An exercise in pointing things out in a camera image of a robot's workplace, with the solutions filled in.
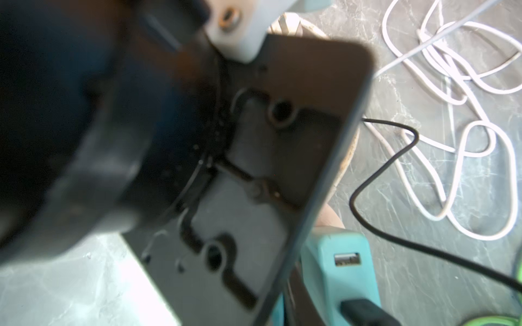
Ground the white tangled cable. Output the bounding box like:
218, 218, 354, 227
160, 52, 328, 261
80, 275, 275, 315
362, 0, 522, 242

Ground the green tangled cable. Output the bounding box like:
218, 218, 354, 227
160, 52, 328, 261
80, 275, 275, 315
460, 252, 522, 326

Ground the black usb cable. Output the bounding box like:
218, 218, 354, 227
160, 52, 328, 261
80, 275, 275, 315
340, 117, 522, 326

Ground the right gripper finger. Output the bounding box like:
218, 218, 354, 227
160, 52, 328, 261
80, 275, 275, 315
283, 266, 324, 326

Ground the teal charger with black cable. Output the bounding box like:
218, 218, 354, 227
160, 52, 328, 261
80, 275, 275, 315
268, 225, 382, 326

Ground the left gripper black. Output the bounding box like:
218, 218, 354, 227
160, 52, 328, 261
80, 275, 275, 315
1, 1, 375, 325

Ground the round pink power socket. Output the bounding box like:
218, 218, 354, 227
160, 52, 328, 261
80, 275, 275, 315
315, 203, 345, 229

